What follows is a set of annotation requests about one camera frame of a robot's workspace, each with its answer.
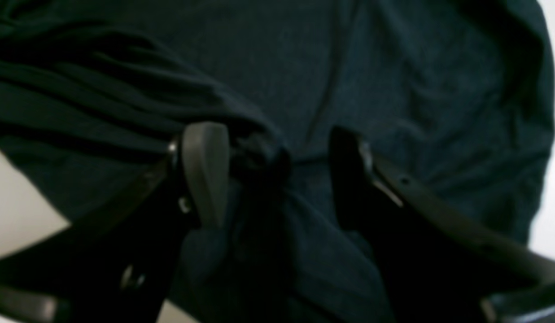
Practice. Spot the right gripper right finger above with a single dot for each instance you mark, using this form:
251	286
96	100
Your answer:
437	265

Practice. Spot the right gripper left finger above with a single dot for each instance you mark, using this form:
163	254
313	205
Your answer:
115	265

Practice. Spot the black t-shirt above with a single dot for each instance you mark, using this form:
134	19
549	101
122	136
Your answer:
458	93

